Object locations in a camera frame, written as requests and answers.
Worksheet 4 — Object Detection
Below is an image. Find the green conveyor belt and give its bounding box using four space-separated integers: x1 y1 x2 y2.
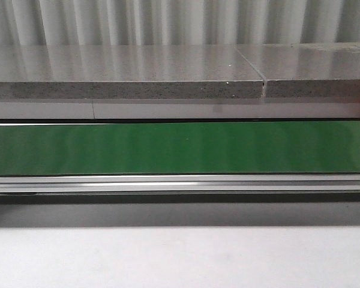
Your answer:
0 121 360 176

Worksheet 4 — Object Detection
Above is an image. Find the grey stone slab right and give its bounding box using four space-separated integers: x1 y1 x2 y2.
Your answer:
236 43 360 99

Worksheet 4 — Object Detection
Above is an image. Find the grey stone slab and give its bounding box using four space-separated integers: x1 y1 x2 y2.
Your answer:
0 45 263 100
236 43 360 99

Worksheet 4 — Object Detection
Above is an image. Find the grey stone slab left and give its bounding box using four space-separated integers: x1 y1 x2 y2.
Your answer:
0 45 263 100

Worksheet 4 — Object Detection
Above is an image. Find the white pleated curtain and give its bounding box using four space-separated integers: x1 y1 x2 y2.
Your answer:
0 1 360 46

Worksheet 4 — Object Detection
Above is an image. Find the aluminium conveyor frame rail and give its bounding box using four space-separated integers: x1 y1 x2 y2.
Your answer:
0 173 360 195

